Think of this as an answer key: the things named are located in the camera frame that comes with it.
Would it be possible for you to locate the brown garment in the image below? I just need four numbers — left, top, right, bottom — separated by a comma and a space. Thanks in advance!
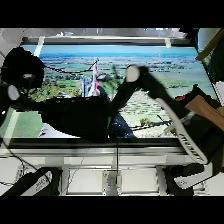
184, 94, 224, 129

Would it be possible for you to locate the black cable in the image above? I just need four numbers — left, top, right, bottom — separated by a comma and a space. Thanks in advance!
114, 138, 121, 184

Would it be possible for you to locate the silver frame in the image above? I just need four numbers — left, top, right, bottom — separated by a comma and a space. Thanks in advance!
0, 145, 224, 197

